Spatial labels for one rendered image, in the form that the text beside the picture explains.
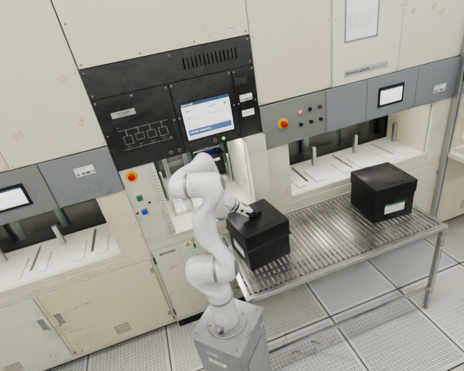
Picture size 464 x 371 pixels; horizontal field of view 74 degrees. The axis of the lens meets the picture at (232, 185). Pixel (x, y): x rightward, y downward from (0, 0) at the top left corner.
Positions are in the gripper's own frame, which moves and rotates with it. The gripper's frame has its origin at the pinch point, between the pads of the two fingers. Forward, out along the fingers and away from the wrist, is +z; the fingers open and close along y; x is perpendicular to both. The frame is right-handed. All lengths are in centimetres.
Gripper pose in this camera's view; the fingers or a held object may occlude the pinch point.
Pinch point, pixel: (253, 213)
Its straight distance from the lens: 180.4
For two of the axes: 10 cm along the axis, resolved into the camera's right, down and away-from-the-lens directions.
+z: 7.4, 3.6, 5.6
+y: -4.3, -3.9, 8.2
